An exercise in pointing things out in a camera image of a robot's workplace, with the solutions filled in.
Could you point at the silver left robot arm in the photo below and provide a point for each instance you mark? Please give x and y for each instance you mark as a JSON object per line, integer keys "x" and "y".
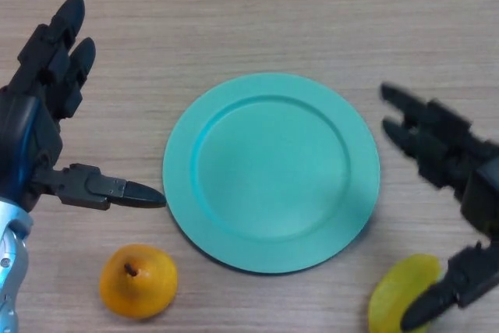
{"x": 13, "y": 264}

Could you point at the yellow starfruit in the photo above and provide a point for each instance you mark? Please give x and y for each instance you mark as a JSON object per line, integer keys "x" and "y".
{"x": 393, "y": 290}

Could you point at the teal round plate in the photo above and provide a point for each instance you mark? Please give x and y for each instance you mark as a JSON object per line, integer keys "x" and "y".
{"x": 273, "y": 177}

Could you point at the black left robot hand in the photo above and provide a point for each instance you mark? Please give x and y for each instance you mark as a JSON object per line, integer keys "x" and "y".
{"x": 35, "y": 130}

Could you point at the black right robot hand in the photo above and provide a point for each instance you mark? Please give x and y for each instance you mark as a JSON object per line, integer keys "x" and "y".
{"x": 444, "y": 146}

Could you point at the orange pear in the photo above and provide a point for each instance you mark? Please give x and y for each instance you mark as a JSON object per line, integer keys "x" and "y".
{"x": 144, "y": 286}

